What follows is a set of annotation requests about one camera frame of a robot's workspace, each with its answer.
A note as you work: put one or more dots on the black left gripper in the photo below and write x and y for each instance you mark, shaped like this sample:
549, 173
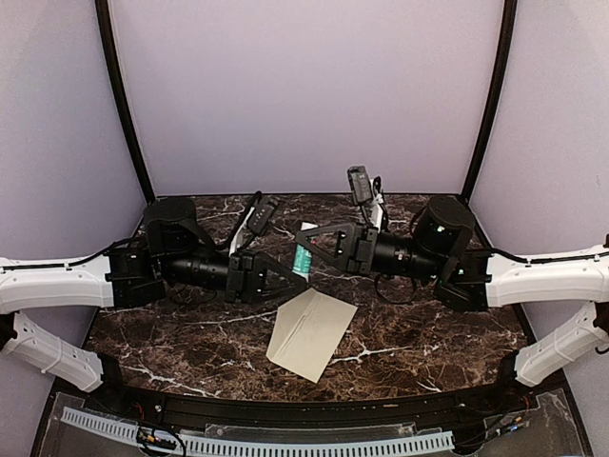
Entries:
242, 278

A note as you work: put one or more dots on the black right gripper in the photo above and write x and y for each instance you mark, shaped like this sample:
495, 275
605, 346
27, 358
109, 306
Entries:
361, 262

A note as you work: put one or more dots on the green white glue stick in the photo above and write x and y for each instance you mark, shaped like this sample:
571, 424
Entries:
302, 262

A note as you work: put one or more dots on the cream paper envelope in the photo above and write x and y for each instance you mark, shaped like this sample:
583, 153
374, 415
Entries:
307, 331

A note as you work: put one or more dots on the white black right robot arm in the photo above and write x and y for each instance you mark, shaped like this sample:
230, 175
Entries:
480, 279

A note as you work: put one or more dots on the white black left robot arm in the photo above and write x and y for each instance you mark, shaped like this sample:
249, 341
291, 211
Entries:
134, 272

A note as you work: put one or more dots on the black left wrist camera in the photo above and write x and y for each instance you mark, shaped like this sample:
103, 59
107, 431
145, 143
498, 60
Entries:
262, 214

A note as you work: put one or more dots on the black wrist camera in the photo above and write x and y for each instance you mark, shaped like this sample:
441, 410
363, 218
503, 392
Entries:
360, 185
262, 214

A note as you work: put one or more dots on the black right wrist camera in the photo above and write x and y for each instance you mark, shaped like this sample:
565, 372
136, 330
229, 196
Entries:
360, 185

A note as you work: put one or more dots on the black front table rail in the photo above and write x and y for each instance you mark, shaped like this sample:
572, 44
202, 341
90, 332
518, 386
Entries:
460, 407

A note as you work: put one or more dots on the black right corner frame post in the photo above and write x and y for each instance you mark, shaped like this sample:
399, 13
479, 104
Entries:
508, 20

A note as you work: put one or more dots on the black corner frame post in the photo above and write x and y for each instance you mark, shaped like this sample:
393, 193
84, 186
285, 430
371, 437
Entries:
508, 20
117, 84

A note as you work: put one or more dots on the white slotted cable duct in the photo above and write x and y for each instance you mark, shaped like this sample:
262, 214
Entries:
251, 441

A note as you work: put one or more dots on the black left corner frame post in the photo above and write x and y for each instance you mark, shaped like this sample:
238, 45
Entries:
117, 84

